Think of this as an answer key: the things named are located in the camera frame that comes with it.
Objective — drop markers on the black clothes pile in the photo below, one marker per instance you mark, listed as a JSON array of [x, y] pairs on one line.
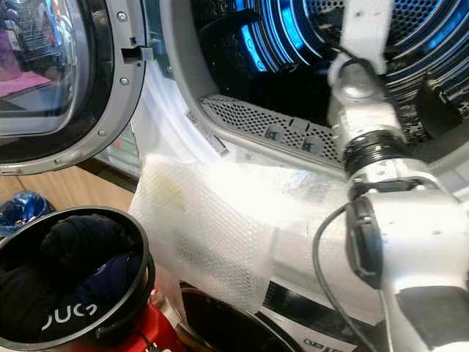
[[84, 238]]

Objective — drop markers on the black garment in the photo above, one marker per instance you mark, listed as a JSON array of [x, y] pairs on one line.
[[286, 99]]

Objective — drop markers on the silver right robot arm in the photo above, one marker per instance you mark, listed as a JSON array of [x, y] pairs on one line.
[[425, 220]]

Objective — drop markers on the white washing machine black panel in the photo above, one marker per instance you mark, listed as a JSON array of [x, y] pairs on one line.
[[308, 312]]

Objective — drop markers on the bin with blue bag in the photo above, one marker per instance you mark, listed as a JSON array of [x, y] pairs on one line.
[[26, 213]]

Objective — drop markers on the round glass dryer door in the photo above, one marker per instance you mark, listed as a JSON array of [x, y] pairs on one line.
[[128, 95]]

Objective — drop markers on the navy garment with logo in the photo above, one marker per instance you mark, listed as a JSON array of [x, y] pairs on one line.
[[117, 279]]

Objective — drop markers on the black round laundry bucket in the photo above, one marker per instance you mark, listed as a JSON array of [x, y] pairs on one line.
[[117, 319]]

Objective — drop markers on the white barcode label strip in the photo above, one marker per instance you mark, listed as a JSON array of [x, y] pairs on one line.
[[209, 132]]

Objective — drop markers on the clear bubble wrap sheet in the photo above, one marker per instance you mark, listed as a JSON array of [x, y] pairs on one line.
[[220, 213]]

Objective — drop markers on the red plastic stool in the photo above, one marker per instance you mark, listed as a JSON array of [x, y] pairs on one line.
[[161, 330]]

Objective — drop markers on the black drum paddle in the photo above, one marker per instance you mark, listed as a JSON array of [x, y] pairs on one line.
[[443, 110], [227, 26]]

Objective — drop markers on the black round washer door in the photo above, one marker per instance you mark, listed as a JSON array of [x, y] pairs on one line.
[[227, 326]]

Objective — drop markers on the grey perforated lint filter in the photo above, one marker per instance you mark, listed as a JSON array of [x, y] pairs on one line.
[[271, 128]]

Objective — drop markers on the perforated steel dryer drum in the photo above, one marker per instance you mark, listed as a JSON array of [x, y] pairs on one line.
[[293, 37]]

